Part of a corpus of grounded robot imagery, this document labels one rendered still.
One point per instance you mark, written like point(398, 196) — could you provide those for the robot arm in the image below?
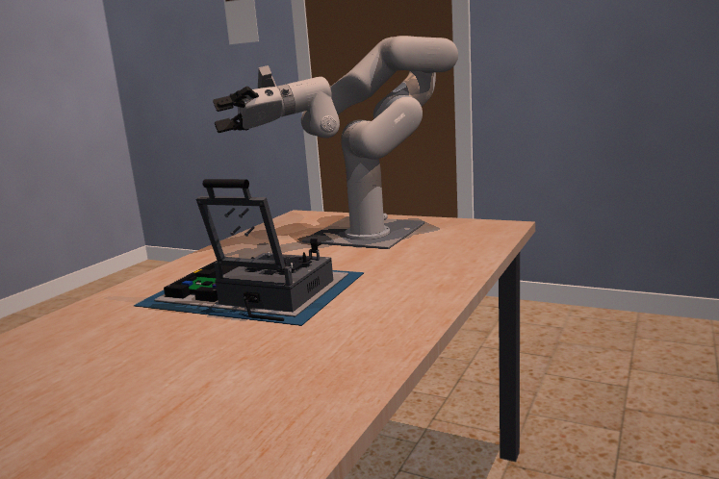
point(365, 142)

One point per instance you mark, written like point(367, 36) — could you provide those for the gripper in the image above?
point(266, 106)

